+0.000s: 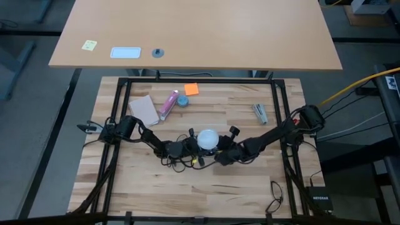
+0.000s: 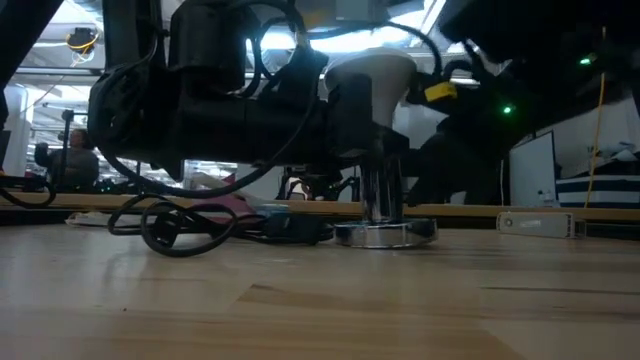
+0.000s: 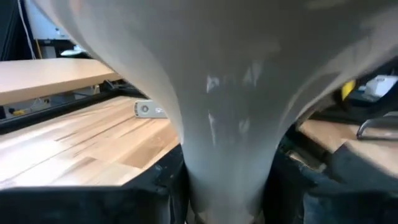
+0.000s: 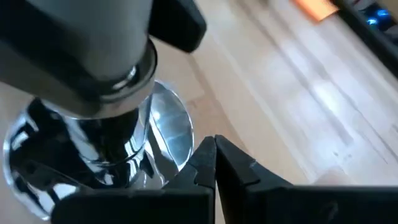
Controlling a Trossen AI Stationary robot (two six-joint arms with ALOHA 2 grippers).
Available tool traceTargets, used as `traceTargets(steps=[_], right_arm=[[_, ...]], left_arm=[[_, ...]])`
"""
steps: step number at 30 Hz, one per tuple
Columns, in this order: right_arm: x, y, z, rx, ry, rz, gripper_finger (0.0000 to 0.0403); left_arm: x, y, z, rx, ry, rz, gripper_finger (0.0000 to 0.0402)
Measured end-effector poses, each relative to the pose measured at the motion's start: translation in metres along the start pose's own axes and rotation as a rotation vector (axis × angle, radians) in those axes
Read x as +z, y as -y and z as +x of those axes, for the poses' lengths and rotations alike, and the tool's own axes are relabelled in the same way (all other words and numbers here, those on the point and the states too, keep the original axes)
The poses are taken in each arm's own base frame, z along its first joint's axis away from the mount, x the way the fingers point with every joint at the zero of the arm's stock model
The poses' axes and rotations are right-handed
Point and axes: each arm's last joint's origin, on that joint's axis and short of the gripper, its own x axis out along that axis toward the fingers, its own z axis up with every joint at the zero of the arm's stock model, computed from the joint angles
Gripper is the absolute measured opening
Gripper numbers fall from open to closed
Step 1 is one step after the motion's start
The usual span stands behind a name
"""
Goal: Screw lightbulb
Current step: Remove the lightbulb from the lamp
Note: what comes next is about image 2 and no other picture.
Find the chrome lamp socket base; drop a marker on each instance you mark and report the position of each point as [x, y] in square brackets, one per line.
[382, 232]

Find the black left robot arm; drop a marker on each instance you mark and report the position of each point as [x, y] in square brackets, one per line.
[190, 90]

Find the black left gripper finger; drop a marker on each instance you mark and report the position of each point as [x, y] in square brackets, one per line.
[350, 120]

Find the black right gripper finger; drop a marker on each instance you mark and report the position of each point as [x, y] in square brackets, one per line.
[392, 145]

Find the light brown wooden desk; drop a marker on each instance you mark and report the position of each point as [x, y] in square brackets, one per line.
[500, 211]

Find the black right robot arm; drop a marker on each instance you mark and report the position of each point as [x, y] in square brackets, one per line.
[550, 40]

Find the navy white striped box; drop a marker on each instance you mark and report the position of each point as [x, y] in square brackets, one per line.
[600, 192]

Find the person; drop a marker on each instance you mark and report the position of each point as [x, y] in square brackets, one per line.
[80, 160]

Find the white board panel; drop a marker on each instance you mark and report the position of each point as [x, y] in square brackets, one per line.
[532, 170]

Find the long ceiling light strip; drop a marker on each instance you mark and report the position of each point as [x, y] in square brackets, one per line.
[50, 71]

